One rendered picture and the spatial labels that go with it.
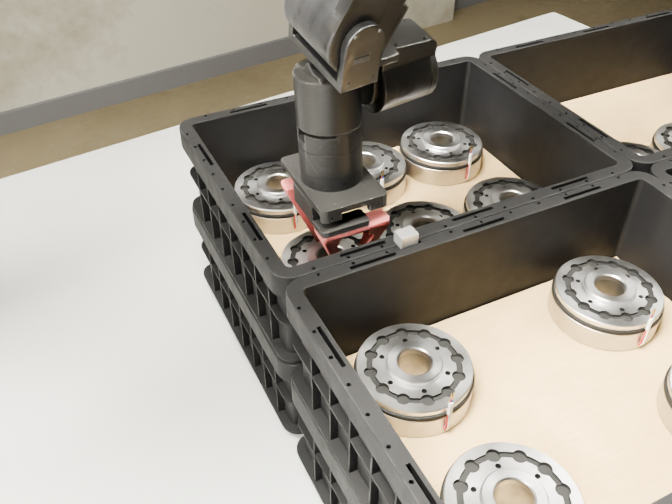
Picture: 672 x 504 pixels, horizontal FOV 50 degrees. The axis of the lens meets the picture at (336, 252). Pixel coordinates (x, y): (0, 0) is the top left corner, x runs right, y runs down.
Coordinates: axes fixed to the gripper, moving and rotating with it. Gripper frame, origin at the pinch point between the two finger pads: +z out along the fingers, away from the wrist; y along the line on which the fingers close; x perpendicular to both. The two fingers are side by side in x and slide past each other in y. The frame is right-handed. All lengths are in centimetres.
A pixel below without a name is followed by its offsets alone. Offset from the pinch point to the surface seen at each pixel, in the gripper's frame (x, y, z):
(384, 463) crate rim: 8.3, -26.5, -4.2
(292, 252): 3.5, 3.2, 1.1
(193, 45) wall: -35, 221, 67
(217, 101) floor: -36, 200, 82
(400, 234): -2.8, -8.1, -6.8
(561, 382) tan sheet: -12.7, -20.3, 5.1
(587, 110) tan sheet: -48, 19, 5
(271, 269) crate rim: 8.7, -6.5, -6.0
